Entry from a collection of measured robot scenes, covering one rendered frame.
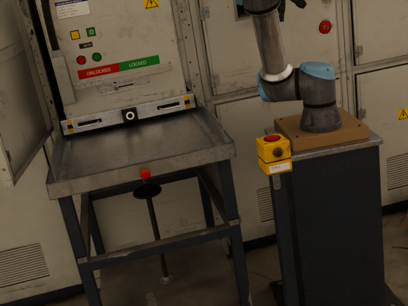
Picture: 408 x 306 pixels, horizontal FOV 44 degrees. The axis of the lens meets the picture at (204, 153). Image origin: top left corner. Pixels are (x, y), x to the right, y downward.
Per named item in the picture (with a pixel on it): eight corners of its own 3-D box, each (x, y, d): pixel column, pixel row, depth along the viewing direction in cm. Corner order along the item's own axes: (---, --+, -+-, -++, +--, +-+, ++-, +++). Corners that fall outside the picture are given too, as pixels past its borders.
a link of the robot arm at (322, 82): (336, 103, 174) (333, 64, 170) (296, 105, 178) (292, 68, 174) (337, 94, 185) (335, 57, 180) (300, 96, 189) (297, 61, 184)
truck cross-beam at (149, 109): (195, 107, 209) (193, 93, 207) (64, 135, 201) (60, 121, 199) (193, 104, 213) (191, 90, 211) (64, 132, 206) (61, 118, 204)
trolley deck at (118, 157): (237, 157, 170) (234, 140, 168) (50, 200, 161) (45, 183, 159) (197, 110, 233) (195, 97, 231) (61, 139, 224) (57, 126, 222)
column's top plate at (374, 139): (346, 117, 208) (346, 112, 207) (384, 144, 176) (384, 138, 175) (264, 133, 207) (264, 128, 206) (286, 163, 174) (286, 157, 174)
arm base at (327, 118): (337, 117, 191) (335, 91, 188) (347, 129, 177) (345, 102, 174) (297, 122, 192) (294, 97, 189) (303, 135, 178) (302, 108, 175)
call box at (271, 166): (292, 171, 150) (289, 139, 146) (267, 177, 149) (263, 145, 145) (283, 162, 157) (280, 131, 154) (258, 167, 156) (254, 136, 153)
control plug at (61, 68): (76, 103, 188) (64, 56, 182) (62, 105, 188) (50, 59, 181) (76, 98, 195) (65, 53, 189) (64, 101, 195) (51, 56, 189)
